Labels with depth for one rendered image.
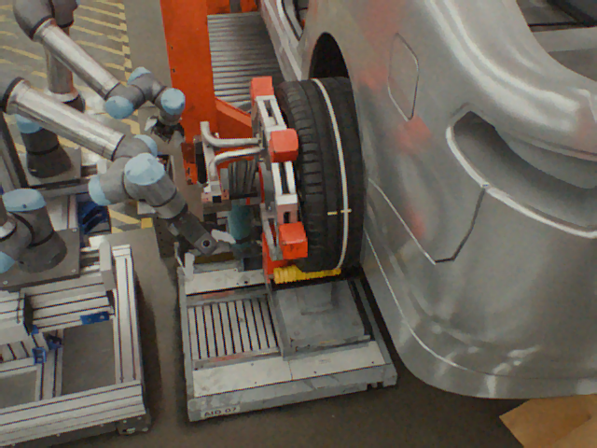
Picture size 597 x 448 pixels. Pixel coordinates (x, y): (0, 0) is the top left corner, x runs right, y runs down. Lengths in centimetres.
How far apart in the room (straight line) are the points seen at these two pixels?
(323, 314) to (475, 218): 137
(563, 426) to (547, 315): 136
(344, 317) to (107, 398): 94
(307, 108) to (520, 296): 91
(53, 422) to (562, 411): 190
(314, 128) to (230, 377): 111
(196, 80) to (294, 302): 97
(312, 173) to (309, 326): 84
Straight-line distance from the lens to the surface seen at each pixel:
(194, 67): 236
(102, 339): 251
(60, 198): 236
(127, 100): 192
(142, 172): 135
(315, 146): 178
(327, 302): 248
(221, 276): 283
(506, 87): 107
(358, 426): 243
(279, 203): 179
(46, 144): 227
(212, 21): 495
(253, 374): 246
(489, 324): 132
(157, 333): 275
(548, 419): 261
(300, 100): 188
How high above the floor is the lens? 207
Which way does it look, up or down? 40 degrees down
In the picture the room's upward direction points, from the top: straight up
